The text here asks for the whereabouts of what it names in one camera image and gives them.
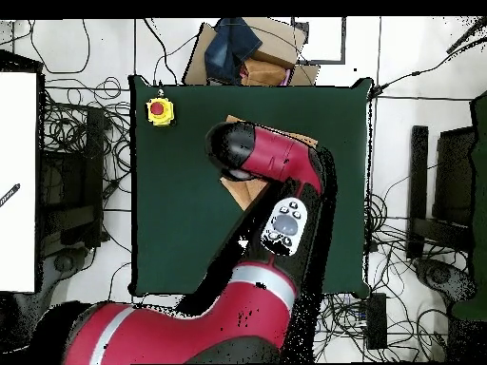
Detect tan terry towel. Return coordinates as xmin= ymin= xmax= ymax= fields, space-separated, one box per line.
xmin=219 ymin=114 xmax=320 ymax=212

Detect black flat bar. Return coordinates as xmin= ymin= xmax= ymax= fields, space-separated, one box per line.
xmin=405 ymin=125 xmax=430 ymax=262

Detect dark green table cloth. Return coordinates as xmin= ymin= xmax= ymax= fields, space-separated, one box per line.
xmin=127 ymin=74 xmax=375 ymax=300

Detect yellow emergency stop button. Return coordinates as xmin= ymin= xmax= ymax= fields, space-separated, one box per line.
xmin=146 ymin=96 xmax=177 ymax=128

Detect folded tan towel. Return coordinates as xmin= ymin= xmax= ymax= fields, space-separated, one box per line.
xmin=240 ymin=57 xmax=292 ymax=87

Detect blue denim jeans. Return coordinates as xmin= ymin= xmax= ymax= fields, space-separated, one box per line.
xmin=204 ymin=16 xmax=264 ymax=86

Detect brown cardboard box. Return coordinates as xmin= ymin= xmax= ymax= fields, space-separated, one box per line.
xmin=182 ymin=16 xmax=321 ymax=87

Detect black equipment case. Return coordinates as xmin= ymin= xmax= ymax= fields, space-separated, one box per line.
xmin=37 ymin=104 xmax=107 ymax=250

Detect black power strip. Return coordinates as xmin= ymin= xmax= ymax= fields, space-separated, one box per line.
xmin=364 ymin=292 xmax=389 ymax=351

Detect black box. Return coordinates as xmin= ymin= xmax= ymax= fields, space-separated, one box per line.
xmin=432 ymin=126 xmax=477 ymax=229

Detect white desk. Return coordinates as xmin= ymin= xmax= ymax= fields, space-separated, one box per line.
xmin=0 ymin=71 xmax=38 ymax=294

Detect green cloth on side table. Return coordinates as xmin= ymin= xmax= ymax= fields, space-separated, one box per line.
xmin=451 ymin=89 xmax=487 ymax=321

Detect black rod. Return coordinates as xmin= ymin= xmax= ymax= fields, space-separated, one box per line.
xmin=445 ymin=16 xmax=487 ymax=55

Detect black square metal frame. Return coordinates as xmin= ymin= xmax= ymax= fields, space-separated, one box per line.
xmin=290 ymin=15 xmax=348 ymax=66

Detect black pedestal foot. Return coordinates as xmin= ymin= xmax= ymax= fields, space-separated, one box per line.
xmin=413 ymin=257 xmax=477 ymax=305
xmin=41 ymin=246 xmax=90 ymax=294

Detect black cable with connector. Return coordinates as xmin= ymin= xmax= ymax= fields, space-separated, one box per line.
xmin=369 ymin=35 xmax=487 ymax=98

